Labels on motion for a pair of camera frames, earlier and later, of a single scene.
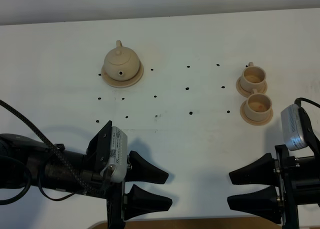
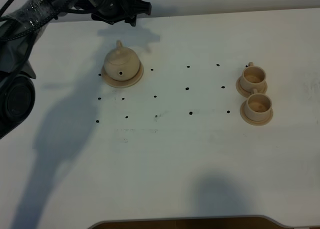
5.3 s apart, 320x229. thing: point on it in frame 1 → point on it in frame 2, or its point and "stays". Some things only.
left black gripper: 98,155 → 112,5
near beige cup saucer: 252,122 stays
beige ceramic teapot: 121,63 stays
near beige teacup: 258,106 stays
